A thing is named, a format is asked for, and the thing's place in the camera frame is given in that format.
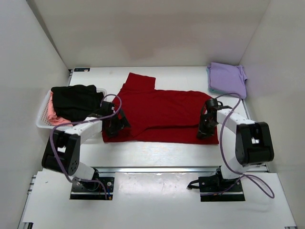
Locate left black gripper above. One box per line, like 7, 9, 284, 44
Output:
104, 109, 131, 138

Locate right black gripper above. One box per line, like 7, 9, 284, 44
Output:
196, 115, 218, 140

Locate red t shirt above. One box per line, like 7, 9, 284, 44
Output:
102, 73, 219, 145

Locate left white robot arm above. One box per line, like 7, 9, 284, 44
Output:
41, 102, 131, 190

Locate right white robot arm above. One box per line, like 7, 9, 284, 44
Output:
196, 98, 274, 196

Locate folded teal cloth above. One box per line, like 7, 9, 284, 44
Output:
208, 87, 224, 94

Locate black t shirt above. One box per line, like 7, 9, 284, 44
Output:
51, 84, 105, 122

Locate folded lavender t shirt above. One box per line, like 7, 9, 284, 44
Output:
207, 62, 247, 99

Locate pink t shirt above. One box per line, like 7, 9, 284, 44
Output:
47, 98, 70, 126

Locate small label sticker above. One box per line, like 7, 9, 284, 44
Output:
73, 68, 90, 72

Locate white plastic laundry basket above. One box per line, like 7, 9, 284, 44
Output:
36, 88, 107, 129

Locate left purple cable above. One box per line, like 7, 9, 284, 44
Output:
49, 94, 123, 200

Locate aluminium rail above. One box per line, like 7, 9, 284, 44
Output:
97, 167, 218, 173

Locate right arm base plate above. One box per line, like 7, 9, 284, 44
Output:
198, 175, 245, 202

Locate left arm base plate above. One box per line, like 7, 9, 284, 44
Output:
70, 173, 115, 200

